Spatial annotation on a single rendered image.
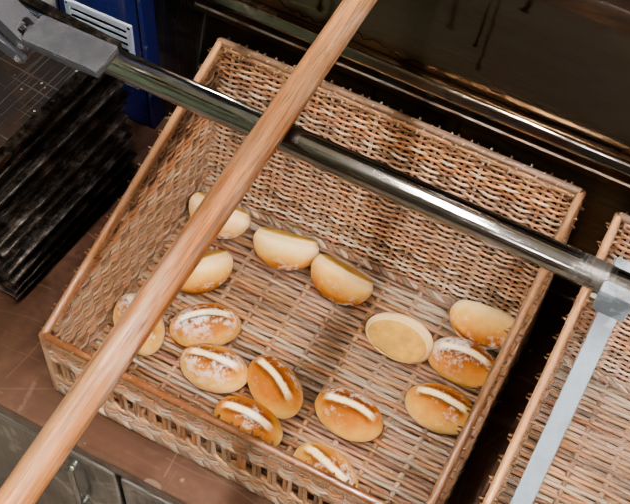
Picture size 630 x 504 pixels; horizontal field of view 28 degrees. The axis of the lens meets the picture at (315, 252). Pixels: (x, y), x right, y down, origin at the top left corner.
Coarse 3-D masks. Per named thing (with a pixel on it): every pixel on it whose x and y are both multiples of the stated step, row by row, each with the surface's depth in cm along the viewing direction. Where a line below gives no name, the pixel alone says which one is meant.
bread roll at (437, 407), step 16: (432, 384) 170; (416, 400) 169; (432, 400) 168; (448, 400) 167; (464, 400) 168; (416, 416) 169; (432, 416) 168; (448, 416) 167; (464, 416) 168; (448, 432) 169
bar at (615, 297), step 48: (192, 96) 127; (288, 144) 124; (336, 144) 124; (384, 192) 122; (432, 192) 120; (480, 240) 120; (528, 240) 118; (624, 288) 116; (576, 384) 119; (528, 480) 122
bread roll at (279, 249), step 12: (264, 228) 182; (264, 240) 181; (276, 240) 180; (288, 240) 180; (300, 240) 180; (312, 240) 182; (264, 252) 181; (276, 252) 180; (288, 252) 180; (300, 252) 180; (312, 252) 181; (276, 264) 182; (288, 264) 181; (300, 264) 181
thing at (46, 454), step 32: (352, 0) 130; (320, 32) 128; (352, 32) 129; (320, 64) 125; (288, 96) 122; (256, 128) 120; (288, 128) 122; (256, 160) 118; (224, 192) 116; (192, 224) 114; (224, 224) 116; (192, 256) 112; (160, 288) 110; (128, 320) 108; (96, 352) 107; (128, 352) 107; (96, 384) 105; (64, 416) 103; (32, 448) 101; (64, 448) 102; (32, 480) 100
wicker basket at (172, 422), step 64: (256, 64) 174; (192, 128) 178; (320, 128) 175; (384, 128) 171; (128, 192) 167; (192, 192) 188; (256, 192) 188; (320, 192) 182; (512, 192) 166; (576, 192) 162; (128, 256) 176; (256, 256) 186; (384, 256) 184; (448, 256) 178; (512, 256) 173; (64, 320) 165; (256, 320) 180; (320, 320) 180; (448, 320) 181; (64, 384) 170; (128, 384) 159; (192, 384) 174; (384, 384) 175; (448, 384) 175; (192, 448) 165; (256, 448) 154; (448, 448) 170
